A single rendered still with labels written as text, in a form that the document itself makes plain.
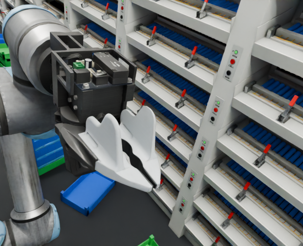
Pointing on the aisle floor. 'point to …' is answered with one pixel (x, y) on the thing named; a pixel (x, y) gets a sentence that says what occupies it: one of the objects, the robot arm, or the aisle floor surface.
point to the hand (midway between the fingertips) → (144, 183)
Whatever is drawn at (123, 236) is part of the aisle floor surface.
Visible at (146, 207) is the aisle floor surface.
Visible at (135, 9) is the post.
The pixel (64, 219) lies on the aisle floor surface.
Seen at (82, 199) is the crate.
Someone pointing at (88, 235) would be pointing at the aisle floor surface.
